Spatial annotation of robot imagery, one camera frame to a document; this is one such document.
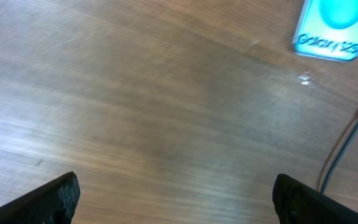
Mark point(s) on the cyan screen smartphone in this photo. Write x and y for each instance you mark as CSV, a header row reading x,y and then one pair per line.
x,y
328,29

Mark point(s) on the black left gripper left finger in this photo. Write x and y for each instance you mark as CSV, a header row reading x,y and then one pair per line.
x,y
53,202

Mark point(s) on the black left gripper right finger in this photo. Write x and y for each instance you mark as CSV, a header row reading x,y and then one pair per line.
x,y
297,203

